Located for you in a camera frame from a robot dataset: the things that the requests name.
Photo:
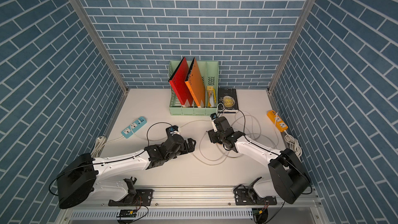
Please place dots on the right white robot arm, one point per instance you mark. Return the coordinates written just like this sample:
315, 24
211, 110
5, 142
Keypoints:
288, 175

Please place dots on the black book with gold moon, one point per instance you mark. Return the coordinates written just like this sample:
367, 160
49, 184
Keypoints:
227, 100

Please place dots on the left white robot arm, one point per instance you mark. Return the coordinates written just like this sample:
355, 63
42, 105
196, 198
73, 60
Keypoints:
79, 180

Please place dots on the orange power strip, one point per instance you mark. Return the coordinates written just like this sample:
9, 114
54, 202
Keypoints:
277, 121

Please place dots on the yellow packet in organizer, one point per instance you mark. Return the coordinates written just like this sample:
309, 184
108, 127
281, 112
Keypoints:
211, 97

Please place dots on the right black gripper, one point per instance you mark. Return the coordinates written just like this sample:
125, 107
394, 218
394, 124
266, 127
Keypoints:
212, 137

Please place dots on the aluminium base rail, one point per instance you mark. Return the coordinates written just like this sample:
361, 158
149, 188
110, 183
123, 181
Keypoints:
199, 205

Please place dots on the teal power strip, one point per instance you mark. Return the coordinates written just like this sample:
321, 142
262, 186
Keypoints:
134, 127

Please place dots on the green file organizer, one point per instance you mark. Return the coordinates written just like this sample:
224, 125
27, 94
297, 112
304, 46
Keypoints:
210, 76

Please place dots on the orange box folder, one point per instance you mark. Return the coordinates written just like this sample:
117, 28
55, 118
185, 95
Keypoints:
195, 84

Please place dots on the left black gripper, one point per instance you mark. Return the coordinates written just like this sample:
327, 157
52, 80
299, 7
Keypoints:
191, 148

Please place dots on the red box folder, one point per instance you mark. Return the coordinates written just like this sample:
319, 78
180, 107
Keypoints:
177, 82

